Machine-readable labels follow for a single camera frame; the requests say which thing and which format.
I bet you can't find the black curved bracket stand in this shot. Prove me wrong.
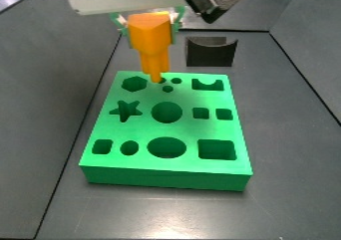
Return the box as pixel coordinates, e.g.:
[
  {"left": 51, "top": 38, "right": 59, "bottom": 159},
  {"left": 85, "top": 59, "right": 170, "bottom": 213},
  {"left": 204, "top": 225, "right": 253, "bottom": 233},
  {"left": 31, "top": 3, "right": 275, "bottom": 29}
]
[{"left": 185, "top": 37, "right": 238, "bottom": 67}]

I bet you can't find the green shape sorting board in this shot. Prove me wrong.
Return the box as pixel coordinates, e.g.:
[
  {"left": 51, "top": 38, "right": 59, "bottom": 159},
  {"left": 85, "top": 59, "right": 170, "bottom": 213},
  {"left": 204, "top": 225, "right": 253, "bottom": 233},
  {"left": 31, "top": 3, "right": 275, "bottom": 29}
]
[{"left": 79, "top": 71, "right": 253, "bottom": 191}]

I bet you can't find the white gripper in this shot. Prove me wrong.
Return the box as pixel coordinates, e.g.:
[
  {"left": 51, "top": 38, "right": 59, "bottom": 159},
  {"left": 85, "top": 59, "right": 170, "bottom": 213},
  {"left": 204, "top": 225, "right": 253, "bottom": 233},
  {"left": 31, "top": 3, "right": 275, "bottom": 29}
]
[{"left": 69, "top": 0, "right": 185, "bottom": 43}]

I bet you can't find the orange three prong block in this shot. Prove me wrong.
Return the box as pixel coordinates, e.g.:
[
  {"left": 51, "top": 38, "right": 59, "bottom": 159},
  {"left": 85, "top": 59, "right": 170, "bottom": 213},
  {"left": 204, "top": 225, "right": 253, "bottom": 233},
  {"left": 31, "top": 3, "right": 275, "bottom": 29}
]
[{"left": 129, "top": 11, "right": 172, "bottom": 83}]

